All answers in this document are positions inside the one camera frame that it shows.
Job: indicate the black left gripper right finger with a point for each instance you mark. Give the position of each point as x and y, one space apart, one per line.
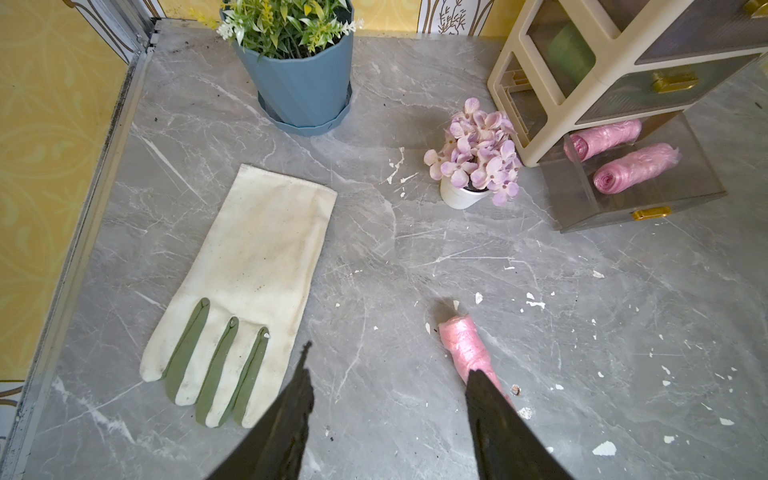
504 446

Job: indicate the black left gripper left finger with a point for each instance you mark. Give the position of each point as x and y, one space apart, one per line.
274 448

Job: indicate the pink trash bag roll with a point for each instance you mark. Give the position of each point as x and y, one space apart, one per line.
460 337
585 144
635 168

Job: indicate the green trash bag roll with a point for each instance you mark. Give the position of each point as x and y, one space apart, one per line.
569 57

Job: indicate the beige three-drawer organizer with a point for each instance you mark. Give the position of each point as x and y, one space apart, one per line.
626 37

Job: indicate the white green work glove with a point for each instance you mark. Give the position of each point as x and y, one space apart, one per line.
224 341

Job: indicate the purple flowers in white pot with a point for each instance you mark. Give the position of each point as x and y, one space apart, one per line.
478 159

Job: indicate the green plant in blue pot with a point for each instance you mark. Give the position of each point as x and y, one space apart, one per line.
298 55

